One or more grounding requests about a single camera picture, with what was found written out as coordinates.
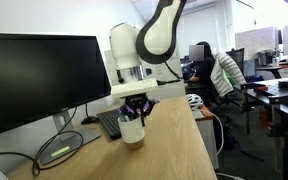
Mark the silver monitor stand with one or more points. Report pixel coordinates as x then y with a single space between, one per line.
64 140

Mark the black office chair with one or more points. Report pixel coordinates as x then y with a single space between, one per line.
227 98

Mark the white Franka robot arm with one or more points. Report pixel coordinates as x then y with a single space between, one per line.
159 36

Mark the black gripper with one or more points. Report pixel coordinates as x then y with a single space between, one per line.
135 101

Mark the black workbench table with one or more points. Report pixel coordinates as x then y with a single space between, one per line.
277 93

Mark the grey drawer cabinet orange top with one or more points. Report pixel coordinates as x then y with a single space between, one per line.
206 133

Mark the black mesh chair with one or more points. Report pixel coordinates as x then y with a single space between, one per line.
238 56

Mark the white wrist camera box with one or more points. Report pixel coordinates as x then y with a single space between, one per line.
134 88

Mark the white puffer jacket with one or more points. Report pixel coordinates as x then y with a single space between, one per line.
227 71

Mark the purple mat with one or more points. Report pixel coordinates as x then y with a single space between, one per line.
155 100

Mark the white bicycle helmet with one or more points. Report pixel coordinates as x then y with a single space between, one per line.
194 100

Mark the black computer monitor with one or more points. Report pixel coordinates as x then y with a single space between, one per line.
40 80

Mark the white cup with cork base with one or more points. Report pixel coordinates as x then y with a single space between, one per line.
131 133

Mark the black computer mouse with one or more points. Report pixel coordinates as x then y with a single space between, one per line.
90 120

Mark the black keyboard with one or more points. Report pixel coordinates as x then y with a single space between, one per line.
110 124

